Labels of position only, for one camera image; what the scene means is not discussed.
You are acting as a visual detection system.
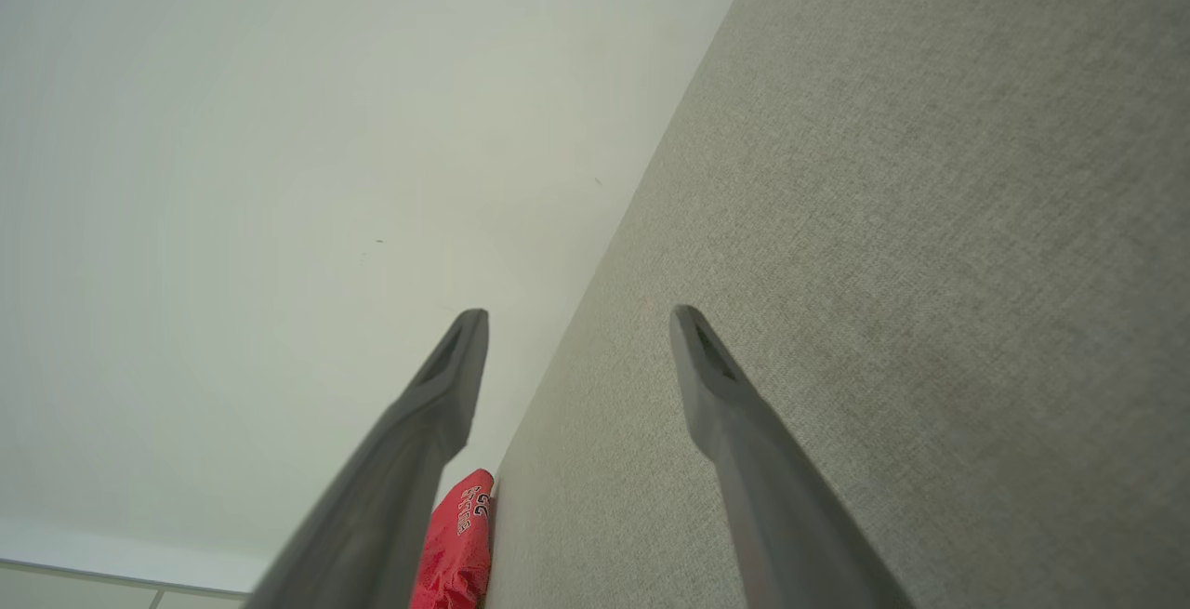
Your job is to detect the red white lettered jersey shirt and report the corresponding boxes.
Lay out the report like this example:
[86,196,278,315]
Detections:
[410,469,496,609]

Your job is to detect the white wall baseboard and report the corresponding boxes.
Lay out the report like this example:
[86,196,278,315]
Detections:
[0,518,272,593]

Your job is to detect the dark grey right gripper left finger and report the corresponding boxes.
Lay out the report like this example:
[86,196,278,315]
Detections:
[246,309,490,609]

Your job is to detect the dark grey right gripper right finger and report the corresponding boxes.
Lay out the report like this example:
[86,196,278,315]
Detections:
[670,304,917,609]

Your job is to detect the grey fabric sofa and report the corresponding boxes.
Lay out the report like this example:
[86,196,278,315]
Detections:
[483,0,1190,609]

